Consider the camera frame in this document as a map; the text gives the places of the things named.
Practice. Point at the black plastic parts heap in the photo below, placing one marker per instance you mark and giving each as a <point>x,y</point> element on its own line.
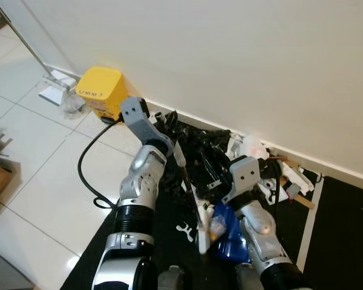
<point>199,151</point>

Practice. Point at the white crumpled tissue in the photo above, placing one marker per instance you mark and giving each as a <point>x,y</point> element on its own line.
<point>254,148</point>

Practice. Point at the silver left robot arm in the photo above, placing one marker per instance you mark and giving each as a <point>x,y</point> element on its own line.
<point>139,181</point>

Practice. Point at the grey robot torso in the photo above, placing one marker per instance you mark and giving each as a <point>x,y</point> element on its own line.
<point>169,279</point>

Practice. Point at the white plastic part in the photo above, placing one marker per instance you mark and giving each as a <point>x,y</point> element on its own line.
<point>293,178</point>

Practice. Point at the black floor mat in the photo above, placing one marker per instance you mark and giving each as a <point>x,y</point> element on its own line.
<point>166,248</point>
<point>345,241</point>

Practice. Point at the crumpled clear plastic bag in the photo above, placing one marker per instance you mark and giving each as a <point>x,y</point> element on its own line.
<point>71,104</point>

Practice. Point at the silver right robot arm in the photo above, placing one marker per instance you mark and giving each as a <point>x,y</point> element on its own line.
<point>257,223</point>

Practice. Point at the wooden stick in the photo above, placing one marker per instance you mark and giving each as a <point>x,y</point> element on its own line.
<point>305,202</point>

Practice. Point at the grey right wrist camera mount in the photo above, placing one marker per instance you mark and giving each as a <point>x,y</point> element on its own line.
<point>245,175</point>

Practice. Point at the white tape strip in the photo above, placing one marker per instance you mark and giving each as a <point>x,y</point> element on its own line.
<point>308,223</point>

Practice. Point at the white forked plastic piece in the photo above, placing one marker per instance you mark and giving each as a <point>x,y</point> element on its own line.
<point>186,229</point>

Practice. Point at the small black plastic part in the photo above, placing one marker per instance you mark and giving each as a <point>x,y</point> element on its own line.
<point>271,169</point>

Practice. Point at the yellow box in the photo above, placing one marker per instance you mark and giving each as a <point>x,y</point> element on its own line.
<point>103,90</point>

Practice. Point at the metal pole with white base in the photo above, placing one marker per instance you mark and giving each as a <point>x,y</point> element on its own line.
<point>55,90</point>

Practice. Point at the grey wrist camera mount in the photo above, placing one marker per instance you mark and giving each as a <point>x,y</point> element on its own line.
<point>245,175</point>
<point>136,121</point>

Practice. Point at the crumpled clear plastic wrapper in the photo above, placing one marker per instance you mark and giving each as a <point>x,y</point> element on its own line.
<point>218,225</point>

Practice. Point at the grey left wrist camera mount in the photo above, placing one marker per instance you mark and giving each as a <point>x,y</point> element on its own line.
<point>136,121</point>

